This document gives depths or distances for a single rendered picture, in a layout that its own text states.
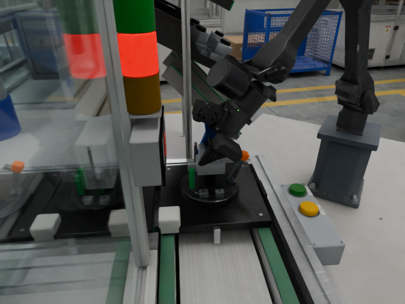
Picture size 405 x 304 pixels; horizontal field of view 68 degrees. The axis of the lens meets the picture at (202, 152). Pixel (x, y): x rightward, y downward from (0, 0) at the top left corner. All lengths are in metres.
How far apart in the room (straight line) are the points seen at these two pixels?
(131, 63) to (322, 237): 0.50
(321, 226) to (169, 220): 0.32
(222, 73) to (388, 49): 5.83
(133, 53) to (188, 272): 0.43
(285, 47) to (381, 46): 5.62
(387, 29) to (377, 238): 5.48
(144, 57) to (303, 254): 0.46
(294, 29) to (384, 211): 0.57
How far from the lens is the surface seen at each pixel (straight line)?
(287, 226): 0.68
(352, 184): 0.93
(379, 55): 6.27
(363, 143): 0.85
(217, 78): 0.57
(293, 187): 0.78
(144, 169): 0.40
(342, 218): 0.91
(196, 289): 0.62
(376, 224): 0.93
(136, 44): 0.38
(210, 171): 0.68
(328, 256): 0.69
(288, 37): 0.64
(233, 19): 9.62
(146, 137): 0.39
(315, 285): 0.60
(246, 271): 0.65
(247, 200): 0.72
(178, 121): 1.36
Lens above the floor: 1.42
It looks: 30 degrees down
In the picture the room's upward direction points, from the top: straight up
